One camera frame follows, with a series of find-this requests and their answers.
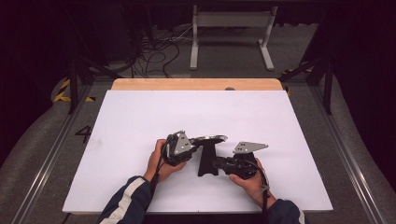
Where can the aluminium floor rail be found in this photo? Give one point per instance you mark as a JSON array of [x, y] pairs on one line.
[[46, 165], [351, 168]]

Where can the person's right hand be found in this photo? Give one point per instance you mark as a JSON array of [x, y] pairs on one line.
[[252, 186]]

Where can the oval mirror with black stand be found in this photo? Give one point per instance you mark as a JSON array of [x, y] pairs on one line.
[[208, 158]]

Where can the black metal stand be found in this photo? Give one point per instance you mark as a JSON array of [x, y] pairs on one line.
[[328, 93], [73, 90]]

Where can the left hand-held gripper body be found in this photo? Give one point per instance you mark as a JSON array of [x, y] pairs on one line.
[[182, 146]]

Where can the yellow black floor tape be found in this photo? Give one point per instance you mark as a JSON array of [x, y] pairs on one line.
[[295, 70], [62, 98]]

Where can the white board table cover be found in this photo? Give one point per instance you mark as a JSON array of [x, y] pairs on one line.
[[124, 124]]

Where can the white metal table frame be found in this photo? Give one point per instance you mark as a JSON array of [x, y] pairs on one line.
[[233, 19]]

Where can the round grey table grommet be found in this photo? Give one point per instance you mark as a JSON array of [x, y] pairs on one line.
[[229, 88]]

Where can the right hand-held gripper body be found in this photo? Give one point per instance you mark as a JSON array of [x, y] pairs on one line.
[[246, 161]]

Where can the person's left hand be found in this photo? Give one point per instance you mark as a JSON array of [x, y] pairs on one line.
[[158, 165]]

